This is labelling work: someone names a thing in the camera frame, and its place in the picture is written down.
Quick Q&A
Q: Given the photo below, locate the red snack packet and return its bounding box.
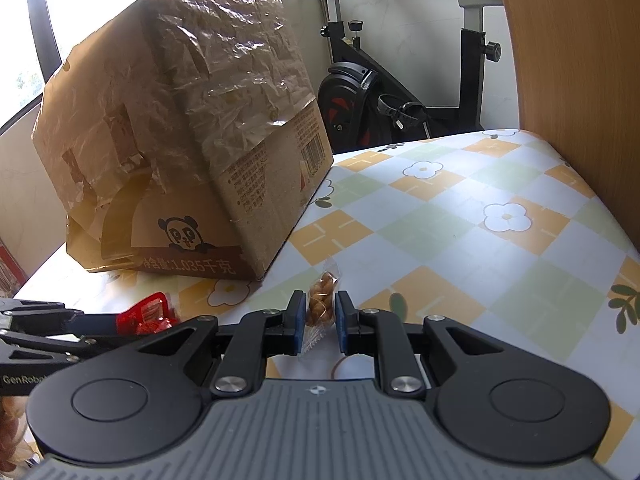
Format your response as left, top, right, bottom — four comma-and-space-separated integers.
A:
116, 291, 182, 336

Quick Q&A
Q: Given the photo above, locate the brown cardboard box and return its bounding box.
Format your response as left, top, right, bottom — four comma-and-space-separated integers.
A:
31, 0, 335, 282

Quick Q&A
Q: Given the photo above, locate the black exercise bike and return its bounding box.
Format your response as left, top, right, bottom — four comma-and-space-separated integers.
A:
272, 0, 503, 154

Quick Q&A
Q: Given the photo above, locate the black window frame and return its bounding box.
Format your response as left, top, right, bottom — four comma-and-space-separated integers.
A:
0, 0, 66, 133

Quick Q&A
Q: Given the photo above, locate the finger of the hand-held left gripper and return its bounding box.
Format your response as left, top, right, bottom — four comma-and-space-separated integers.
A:
0, 299, 122, 336
0, 335, 147, 362

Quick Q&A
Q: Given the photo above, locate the floral checked tablecloth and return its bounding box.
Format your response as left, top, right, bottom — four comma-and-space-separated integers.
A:
15, 127, 640, 466

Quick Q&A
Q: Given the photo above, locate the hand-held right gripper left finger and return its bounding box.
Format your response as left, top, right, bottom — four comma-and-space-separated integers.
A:
134, 290, 307, 400

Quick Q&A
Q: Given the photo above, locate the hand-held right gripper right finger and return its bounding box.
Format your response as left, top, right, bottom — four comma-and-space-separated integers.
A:
334, 290, 508, 400

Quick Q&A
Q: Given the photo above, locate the red printed cloth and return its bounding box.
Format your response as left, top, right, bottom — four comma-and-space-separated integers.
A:
0, 237, 28, 297

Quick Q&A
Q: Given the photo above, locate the clear nut packet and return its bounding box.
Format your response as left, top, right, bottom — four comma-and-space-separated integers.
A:
300, 257, 342, 356

